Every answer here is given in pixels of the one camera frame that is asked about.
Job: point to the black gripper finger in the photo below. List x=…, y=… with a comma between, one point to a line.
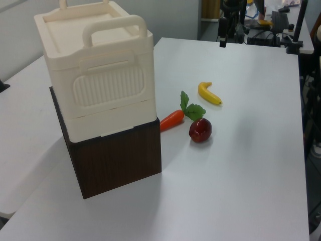
x=222, y=42

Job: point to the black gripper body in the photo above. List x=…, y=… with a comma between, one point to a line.
x=223, y=27

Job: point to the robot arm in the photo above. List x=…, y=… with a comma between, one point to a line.
x=234, y=17

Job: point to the cream plastic cabinet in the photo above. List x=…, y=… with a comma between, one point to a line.
x=100, y=62

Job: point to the light wooden panel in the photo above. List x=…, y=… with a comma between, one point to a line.
x=210, y=10

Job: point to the black flat base box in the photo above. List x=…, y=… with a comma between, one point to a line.
x=263, y=39

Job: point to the yellow object on desk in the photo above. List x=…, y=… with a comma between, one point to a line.
x=264, y=22

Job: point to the yellow toy banana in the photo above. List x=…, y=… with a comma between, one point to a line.
x=208, y=95

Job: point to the black keyboard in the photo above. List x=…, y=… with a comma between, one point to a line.
x=279, y=21

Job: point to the black computer mouse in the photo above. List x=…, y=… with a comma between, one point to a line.
x=284, y=9

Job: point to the small knob device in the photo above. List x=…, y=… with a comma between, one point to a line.
x=289, y=30

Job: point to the dark red toy apple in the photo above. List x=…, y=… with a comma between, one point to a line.
x=200, y=130

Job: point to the orange toy carrot green leaves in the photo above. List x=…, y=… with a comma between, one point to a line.
x=171, y=120

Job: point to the dark brown wooden drawer box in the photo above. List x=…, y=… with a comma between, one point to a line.
x=120, y=160

